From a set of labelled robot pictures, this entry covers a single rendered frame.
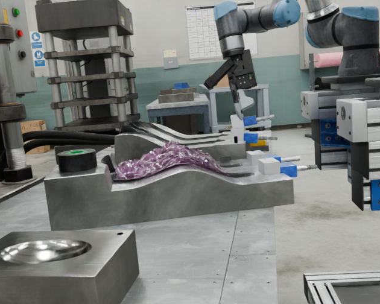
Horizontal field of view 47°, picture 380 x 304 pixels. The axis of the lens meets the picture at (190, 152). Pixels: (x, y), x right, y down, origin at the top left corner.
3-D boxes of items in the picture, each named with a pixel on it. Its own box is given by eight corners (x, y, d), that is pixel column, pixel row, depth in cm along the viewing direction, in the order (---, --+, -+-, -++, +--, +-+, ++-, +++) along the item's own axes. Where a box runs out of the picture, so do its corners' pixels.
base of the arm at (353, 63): (376, 72, 156) (376, 44, 154) (392, 72, 141) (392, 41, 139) (333, 76, 157) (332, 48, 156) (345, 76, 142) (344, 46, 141)
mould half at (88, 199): (259, 177, 116) (257, 136, 114) (294, 204, 91) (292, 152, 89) (70, 198, 111) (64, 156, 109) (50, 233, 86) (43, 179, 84)
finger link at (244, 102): (256, 114, 129) (250, 85, 131) (236, 118, 130) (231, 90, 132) (257, 117, 131) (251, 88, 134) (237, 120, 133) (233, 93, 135)
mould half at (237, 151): (251, 157, 145) (248, 116, 143) (247, 175, 120) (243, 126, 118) (110, 163, 154) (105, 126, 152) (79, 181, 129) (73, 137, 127)
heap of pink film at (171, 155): (218, 163, 111) (215, 132, 109) (233, 178, 93) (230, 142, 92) (116, 174, 108) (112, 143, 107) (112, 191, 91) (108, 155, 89)
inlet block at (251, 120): (275, 125, 136) (272, 108, 136) (275, 124, 131) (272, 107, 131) (234, 132, 138) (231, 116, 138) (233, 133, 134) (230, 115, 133)
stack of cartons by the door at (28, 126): (52, 149, 769) (45, 103, 755) (46, 153, 737) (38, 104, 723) (4, 154, 771) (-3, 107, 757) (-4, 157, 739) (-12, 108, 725)
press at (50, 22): (148, 151, 665) (134, 12, 630) (135, 174, 513) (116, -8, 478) (88, 156, 667) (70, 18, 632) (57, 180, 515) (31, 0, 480)
